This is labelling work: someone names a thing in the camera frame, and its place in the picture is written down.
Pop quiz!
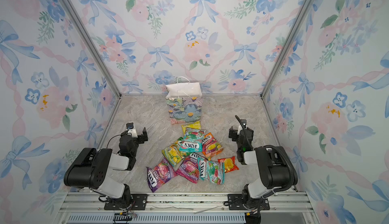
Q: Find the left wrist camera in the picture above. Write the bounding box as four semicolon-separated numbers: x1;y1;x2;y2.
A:
126;122;138;138

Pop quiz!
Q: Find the black corrugated cable conduit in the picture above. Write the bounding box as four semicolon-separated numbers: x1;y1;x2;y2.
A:
234;115;298;191

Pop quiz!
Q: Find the orange Fox's fruits bag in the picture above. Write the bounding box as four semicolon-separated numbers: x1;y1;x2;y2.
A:
202;133;223;160

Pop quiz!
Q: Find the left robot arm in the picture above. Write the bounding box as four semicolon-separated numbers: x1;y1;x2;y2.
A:
64;123;149;209

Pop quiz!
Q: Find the green Fox's lemon bag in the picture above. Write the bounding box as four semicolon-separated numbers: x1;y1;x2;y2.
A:
162;137;186;167

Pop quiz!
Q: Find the red small snack packet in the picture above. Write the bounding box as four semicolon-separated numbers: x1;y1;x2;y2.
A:
218;156;239;173

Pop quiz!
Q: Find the corner aluminium post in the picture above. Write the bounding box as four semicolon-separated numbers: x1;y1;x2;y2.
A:
261;0;314;100
60;0;122;98

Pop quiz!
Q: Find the yellow snack packet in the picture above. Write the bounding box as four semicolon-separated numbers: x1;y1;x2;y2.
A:
181;121;202;134

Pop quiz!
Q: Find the left corner aluminium post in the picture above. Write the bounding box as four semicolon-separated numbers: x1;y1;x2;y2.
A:
60;0;122;98

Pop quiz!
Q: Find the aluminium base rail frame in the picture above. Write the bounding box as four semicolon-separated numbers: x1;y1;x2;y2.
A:
54;192;319;224

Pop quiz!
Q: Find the teal mint Fox's bag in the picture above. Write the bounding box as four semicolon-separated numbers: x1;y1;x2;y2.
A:
179;127;205;153
198;158;225;185

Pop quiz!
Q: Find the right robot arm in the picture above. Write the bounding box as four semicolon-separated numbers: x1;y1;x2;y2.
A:
229;123;298;209

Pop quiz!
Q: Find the purple fox's berries bag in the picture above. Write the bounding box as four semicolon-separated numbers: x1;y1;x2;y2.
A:
175;153;205;184
146;158;177;193

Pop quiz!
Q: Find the right corner aluminium post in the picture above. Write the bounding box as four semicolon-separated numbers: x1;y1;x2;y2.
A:
261;0;314;100

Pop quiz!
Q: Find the floral paper gift bag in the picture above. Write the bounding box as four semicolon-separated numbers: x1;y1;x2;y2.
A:
166;76;203;124

